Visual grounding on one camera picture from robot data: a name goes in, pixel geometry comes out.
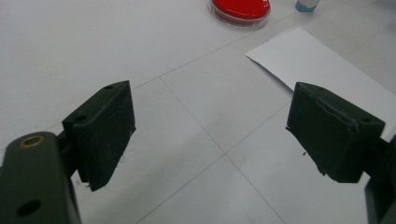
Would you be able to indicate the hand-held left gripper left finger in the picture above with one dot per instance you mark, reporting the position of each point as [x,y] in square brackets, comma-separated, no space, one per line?
[102,130]

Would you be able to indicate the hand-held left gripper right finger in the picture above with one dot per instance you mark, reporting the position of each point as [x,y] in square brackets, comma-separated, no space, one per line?
[330,137]

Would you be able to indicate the blue stamp cap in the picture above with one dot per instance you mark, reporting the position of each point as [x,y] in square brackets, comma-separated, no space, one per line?
[301,7]

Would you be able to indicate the red ink pad dish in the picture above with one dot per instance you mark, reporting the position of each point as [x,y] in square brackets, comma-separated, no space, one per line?
[241,7]

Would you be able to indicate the white paper sheet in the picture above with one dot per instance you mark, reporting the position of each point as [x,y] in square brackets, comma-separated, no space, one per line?
[311,59]

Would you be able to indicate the white table cover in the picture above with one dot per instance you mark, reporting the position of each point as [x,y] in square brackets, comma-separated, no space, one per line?
[93,46]

